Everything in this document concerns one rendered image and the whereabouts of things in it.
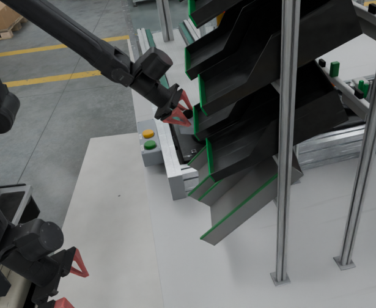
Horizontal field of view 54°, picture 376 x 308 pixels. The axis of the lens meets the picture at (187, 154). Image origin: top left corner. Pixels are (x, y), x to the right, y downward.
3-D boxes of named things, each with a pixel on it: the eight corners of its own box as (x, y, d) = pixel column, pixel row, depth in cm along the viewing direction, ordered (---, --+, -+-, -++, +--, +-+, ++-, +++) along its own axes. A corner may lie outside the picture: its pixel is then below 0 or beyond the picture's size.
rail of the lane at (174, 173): (173, 200, 120) (167, 175, 113) (146, 81, 190) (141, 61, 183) (189, 197, 120) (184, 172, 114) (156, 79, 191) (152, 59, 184)
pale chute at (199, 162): (200, 203, 100) (187, 195, 98) (199, 170, 110) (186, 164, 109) (276, 134, 87) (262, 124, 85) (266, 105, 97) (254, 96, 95)
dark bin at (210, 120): (199, 142, 88) (182, 120, 84) (197, 112, 98) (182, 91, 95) (312, 84, 79) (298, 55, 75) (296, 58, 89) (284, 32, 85)
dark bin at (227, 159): (214, 183, 76) (195, 159, 72) (210, 145, 87) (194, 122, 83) (349, 120, 67) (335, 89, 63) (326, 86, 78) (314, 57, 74)
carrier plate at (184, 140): (184, 166, 119) (183, 161, 118) (173, 126, 138) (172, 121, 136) (257, 150, 121) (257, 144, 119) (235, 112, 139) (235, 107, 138)
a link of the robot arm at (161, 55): (110, 59, 100) (108, 76, 94) (136, 27, 95) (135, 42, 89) (146, 84, 106) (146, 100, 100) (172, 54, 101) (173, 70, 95)
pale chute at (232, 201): (214, 246, 88) (199, 239, 87) (210, 206, 99) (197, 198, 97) (304, 175, 75) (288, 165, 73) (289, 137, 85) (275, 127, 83)
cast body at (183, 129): (180, 134, 111) (175, 118, 106) (183, 123, 114) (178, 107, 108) (208, 135, 109) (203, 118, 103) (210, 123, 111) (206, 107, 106)
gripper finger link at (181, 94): (202, 103, 108) (178, 84, 104) (197, 121, 104) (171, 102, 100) (188, 112, 113) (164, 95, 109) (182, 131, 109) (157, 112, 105)
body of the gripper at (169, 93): (181, 85, 105) (161, 69, 102) (172, 112, 99) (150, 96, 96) (168, 96, 110) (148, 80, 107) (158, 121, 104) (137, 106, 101)
